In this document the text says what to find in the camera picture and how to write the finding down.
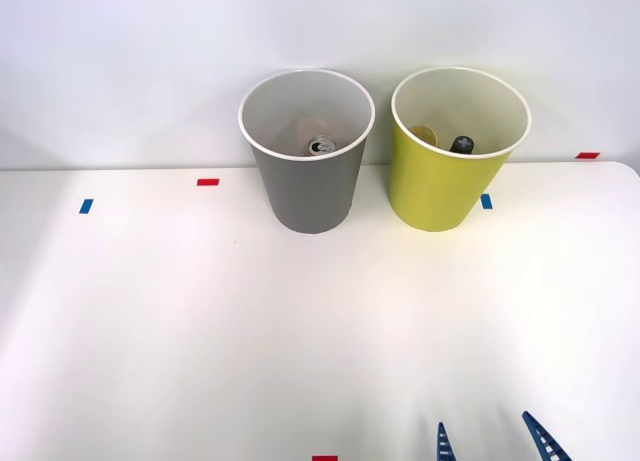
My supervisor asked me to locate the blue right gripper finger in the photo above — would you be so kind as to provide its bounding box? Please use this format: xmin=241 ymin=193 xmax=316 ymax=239
xmin=521 ymin=410 xmax=572 ymax=461
xmin=436 ymin=421 xmax=457 ymax=461

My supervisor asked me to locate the yellow label plastic bottle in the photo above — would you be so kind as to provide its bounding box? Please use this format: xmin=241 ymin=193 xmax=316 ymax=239
xmin=410 ymin=124 xmax=442 ymax=150

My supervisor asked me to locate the yellow-green plastic waste bin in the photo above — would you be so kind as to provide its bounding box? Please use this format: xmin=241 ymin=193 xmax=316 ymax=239
xmin=390 ymin=65 xmax=533 ymax=234

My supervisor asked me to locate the grey plastic waste bin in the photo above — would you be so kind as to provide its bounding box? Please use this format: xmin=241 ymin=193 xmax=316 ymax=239
xmin=237 ymin=68 xmax=377 ymax=235

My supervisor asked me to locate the silver-topped drink can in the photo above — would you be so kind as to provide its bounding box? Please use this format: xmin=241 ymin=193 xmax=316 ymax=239
xmin=307 ymin=136 xmax=335 ymax=158

